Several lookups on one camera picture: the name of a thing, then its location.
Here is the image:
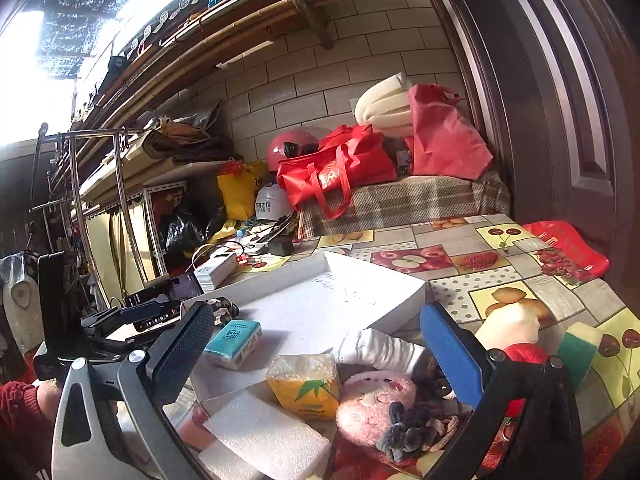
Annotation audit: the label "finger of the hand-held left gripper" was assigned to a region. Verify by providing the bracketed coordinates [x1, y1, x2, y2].
[80, 301, 182, 333]
[125, 273, 206, 307]

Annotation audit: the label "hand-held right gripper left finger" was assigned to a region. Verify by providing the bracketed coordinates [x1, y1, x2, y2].
[51, 301, 217, 480]

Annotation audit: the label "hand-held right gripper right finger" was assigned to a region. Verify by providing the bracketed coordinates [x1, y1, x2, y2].
[420, 302, 585, 480]

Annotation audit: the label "teal tissue pack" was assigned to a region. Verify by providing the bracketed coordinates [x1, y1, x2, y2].
[204, 319, 263, 372]

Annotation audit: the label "beige braided rope knot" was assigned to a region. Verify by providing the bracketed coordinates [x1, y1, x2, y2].
[425, 407, 473, 453]

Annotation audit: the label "red plush apple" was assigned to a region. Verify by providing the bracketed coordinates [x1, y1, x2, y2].
[502, 342, 551, 418]

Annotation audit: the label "pink plush toy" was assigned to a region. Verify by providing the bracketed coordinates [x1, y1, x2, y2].
[335, 370, 418, 453]

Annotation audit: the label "grey braided rope knot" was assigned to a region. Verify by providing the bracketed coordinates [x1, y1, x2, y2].
[377, 402, 436, 463]

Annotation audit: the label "green and yellow sponge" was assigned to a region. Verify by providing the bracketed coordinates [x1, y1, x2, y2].
[557, 321, 604, 392]

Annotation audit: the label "shallow white cardboard tray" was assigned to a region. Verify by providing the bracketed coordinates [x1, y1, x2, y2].
[182, 250, 427, 411]

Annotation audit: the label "person's left forearm red sleeve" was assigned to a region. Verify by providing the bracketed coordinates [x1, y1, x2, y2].
[0, 380, 53, 480]

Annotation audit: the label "person's left hand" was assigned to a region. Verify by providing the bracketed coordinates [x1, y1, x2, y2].
[36, 380, 64, 420]

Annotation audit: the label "white scooter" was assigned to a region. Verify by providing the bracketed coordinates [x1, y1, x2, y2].
[0, 252, 44, 356]

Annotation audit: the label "white power strip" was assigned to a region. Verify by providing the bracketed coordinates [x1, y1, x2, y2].
[192, 252, 238, 291]

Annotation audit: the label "small dark patterned object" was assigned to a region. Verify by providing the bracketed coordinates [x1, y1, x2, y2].
[207, 297, 242, 326]

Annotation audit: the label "black plastic bag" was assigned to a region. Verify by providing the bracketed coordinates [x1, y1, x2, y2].
[165, 205, 226, 256]

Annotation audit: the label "white sock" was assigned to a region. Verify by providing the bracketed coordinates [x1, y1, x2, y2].
[334, 327, 427, 375]

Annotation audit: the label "cream plush toy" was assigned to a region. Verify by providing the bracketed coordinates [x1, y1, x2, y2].
[475, 300, 542, 352]

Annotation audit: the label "yellow curtain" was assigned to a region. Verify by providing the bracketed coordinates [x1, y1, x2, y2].
[85, 200, 157, 296]

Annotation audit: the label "fruit print tablecloth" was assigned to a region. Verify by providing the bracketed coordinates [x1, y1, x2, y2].
[165, 212, 640, 480]

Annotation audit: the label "white angle iron shelf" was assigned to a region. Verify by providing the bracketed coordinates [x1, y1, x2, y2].
[75, 182, 191, 281]

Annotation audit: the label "chrome metal rack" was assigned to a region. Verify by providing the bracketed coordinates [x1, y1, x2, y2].
[30, 122, 166, 306]

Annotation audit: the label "yellow bag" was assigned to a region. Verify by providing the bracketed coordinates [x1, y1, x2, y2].
[216, 160, 271, 221]

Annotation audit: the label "stack of cardboard sheets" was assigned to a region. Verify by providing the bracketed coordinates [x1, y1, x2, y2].
[80, 157, 236, 203]

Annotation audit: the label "yellow tissue pack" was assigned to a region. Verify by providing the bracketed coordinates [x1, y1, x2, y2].
[265, 352, 342, 421]

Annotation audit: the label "white helmet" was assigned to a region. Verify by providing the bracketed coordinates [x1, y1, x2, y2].
[255, 182, 294, 221]

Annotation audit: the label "brown folded bags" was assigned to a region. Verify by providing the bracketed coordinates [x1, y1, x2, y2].
[142, 100, 231, 161]

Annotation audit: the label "plaid cloth covered bench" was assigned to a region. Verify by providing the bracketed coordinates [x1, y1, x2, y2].
[297, 172, 511, 241]

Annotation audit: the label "pink helmet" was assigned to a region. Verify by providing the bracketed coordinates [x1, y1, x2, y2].
[266, 128, 321, 173]

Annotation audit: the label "red tote bag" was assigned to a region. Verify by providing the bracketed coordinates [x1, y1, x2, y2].
[276, 124, 398, 220]

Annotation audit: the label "red plastic bag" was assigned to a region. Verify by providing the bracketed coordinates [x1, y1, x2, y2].
[405, 83, 495, 181]

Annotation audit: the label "cream foam roll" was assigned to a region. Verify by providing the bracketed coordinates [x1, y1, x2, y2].
[354, 71, 416, 138]

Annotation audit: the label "bundle of bamboo poles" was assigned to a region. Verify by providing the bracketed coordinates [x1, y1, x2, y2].
[70, 0, 451, 131]

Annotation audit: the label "brown door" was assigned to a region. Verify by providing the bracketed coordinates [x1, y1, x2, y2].
[410, 0, 640, 281]

